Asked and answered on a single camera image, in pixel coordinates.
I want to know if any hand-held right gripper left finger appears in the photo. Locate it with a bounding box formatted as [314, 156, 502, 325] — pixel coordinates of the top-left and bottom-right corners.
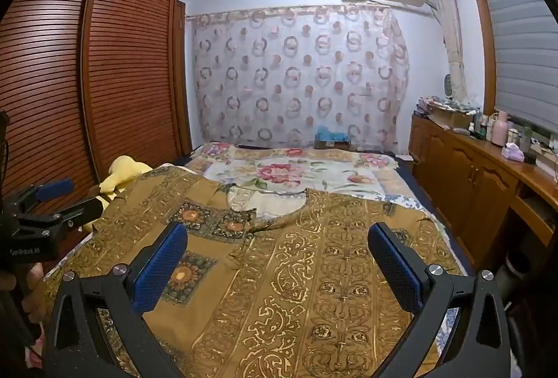
[44, 222, 189, 378]

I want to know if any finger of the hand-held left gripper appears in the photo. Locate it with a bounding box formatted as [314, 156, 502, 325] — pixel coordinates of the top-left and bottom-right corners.
[9, 179, 76, 209]
[17, 197, 104, 231]

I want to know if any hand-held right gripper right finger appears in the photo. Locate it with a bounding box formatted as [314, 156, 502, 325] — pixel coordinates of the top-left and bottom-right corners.
[367, 222, 512, 378]

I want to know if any brown gold patterned garment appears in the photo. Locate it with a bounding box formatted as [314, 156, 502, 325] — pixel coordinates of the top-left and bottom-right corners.
[44, 166, 465, 378]

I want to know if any person's left hand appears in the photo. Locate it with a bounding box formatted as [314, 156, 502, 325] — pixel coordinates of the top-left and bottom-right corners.
[20, 262, 46, 326]

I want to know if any yellow plush toy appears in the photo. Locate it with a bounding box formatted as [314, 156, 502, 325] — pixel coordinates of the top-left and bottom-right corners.
[83, 155, 153, 232]

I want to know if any pink floral cloth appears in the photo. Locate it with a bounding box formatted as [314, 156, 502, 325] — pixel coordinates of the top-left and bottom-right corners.
[24, 343, 46, 374]

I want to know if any wooden sideboard cabinet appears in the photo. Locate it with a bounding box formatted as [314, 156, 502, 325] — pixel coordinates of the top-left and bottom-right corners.
[410, 112, 558, 274]

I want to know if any grey waste bin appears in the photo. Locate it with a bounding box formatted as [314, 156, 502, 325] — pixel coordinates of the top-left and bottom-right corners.
[497, 225, 545, 287]

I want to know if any small brown box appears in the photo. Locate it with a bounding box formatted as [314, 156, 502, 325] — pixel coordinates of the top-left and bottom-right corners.
[315, 138, 354, 151]

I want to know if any blue plastic bag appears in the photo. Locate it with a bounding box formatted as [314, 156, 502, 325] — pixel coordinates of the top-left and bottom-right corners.
[316, 125, 352, 142]

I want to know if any wooden louvered wardrobe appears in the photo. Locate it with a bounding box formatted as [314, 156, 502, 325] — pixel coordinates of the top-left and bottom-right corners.
[0, 0, 193, 257]

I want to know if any open cardboard box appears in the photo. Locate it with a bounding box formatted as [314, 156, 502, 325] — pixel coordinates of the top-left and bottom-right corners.
[429, 105, 469, 130]

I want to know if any row of small bottles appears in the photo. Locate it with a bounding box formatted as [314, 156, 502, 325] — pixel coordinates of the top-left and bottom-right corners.
[468, 108, 493, 141]

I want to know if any purple tissue pack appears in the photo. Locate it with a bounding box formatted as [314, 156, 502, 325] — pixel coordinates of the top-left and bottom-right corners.
[501, 142, 526, 163]

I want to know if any pile of folded cloths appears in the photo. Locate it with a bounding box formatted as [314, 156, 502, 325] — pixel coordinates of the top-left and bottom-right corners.
[416, 96, 463, 117]

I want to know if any pink thermos bottle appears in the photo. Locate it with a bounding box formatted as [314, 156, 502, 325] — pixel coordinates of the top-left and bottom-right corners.
[492, 111, 510, 147]

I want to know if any circle print sheer curtain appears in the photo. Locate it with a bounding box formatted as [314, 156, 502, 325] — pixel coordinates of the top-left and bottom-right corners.
[185, 4, 410, 154]

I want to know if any tied beige curtain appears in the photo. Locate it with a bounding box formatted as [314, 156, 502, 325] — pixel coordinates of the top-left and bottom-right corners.
[427, 0, 469, 99]

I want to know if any grey window blind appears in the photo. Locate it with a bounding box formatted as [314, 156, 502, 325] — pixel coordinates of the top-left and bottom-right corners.
[473, 0, 558, 130]

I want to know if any wooden window frame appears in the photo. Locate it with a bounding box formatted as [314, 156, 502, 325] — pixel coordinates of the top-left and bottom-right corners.
[445, 0, 515, 117]

